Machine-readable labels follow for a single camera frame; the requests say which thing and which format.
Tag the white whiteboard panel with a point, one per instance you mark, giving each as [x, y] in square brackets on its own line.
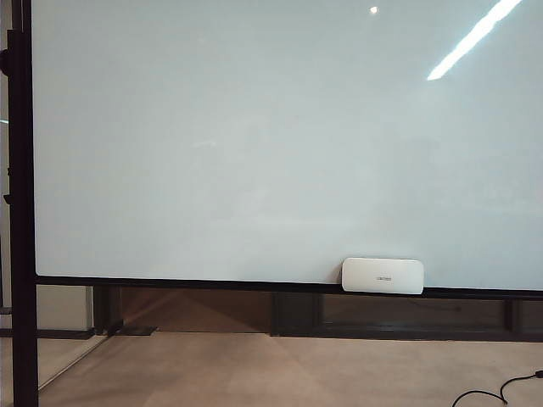
[212, 148]

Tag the white whiteboard eraser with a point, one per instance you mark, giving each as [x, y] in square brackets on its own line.
[382, 275]

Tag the dark wooden low cabinet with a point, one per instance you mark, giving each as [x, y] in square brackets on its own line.
[382, 316]

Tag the dark baseboard strip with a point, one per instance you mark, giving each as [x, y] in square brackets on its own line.
[63, 333]

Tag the black stand clamp knob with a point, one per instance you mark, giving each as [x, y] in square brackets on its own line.
[3, 61]

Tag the black whiteboard bottom rail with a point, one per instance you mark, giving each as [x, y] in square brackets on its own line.
[212, 283]

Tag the dark wooden post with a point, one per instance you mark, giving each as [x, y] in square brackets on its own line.
[108, 309]

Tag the black whiteboard stand post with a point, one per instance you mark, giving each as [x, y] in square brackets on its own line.
[23, 212]

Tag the small black stand bracket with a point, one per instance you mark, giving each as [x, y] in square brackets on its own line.
[7, 198]

